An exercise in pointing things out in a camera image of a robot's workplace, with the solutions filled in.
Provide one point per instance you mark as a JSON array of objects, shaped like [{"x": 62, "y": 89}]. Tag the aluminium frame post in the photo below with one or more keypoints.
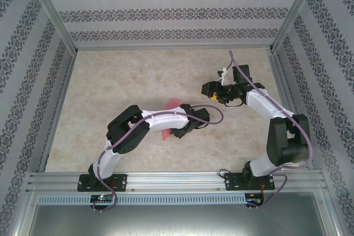
[
  {"x": 52, "y": 12},
  {"x": 294, "y": 12}
]

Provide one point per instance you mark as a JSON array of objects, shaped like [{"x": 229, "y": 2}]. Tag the aluminium mounting rail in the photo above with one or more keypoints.
[{"x": 177, "y": 182}]

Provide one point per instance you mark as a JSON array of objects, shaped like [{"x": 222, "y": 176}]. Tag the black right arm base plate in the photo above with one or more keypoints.
[{"x": 232, "y": 182}]

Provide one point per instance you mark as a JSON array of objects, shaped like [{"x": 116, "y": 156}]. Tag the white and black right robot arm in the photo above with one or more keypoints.
[{"x": 265, "y": 103}]

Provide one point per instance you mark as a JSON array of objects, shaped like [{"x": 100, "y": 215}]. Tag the pink red cloth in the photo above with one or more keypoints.
[{"x": 172, "y": 104}]

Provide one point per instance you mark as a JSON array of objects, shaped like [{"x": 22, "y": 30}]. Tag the grey sheet metal tray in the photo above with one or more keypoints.
[{"x": 177, "y": 222}]

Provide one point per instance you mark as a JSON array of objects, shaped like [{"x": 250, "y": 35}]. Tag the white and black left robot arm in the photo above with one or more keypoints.
[{"x": 166, "y": 120}]

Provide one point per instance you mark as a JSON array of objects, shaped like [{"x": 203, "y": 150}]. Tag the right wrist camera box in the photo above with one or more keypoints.
[{"x": 224, "y": 77}]

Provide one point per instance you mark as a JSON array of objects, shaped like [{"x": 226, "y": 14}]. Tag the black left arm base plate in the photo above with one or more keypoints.
[{"x": 121, "y": 182}]

